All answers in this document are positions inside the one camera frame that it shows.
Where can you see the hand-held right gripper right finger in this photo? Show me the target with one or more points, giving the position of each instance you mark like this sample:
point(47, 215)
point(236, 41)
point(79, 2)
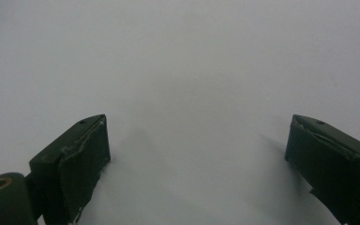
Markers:
point(334, 162)

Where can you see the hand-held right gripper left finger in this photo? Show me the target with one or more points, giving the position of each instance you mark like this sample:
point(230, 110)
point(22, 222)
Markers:
point(75, 168)

